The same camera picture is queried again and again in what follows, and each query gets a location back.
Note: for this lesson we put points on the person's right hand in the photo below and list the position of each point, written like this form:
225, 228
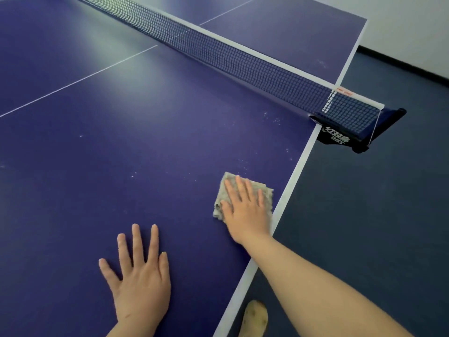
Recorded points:
247, 217

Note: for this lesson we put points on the person's left hand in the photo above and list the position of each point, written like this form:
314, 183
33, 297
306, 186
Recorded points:
144, 294

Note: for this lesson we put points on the grey cleaning cloth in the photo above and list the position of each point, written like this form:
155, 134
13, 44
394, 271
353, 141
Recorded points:
220, 196

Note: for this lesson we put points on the person's left forearm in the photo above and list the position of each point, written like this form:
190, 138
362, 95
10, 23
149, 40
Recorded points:
133, 329

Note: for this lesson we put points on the person's right forearm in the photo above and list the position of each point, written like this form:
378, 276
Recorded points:
322, 291

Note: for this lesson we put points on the blue table tennis table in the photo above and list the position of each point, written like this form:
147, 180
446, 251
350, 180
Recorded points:
140, 154

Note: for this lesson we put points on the dark blue table tennis net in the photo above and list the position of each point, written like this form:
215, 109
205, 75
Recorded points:
228, 59

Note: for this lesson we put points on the cream right slipper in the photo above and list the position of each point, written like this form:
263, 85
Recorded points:
254, 319

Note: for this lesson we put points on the black net post clamp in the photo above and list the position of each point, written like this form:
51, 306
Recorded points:
336, 138

